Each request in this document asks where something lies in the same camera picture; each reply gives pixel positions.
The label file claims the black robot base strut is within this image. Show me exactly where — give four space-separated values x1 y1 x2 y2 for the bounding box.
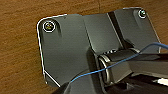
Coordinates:
114 47 168 77

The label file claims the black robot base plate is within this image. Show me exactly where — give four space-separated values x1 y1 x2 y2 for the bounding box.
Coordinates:
35 6 166 89

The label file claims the blue cable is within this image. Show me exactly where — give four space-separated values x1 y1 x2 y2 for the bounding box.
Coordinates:
68 41 168 84

